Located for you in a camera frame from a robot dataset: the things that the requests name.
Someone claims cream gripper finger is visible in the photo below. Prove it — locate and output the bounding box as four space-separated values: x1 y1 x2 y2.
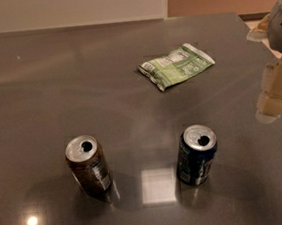
247 15 270 42
256 58 282 124

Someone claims blue pepsi can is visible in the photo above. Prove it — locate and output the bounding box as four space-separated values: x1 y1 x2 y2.
176 125 218 186

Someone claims brown soda can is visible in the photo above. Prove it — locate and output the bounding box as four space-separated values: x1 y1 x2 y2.
65 135 113 197

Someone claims green snack bag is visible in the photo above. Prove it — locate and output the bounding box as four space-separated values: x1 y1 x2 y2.
138 43 215 91

